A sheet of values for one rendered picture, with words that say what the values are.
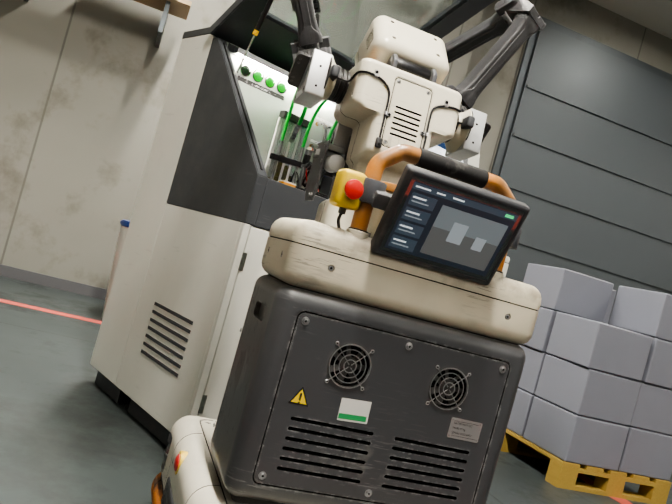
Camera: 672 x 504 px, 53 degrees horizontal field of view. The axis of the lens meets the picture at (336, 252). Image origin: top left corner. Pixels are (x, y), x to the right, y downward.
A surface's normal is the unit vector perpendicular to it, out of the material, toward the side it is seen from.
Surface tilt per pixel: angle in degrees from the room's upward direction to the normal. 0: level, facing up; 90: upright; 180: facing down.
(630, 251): 90
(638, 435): 90
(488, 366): 90
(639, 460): 90
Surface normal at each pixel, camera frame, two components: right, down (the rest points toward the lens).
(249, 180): -0.73, -0.22
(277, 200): 0.62, 0.16
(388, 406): 0.29, 0.07
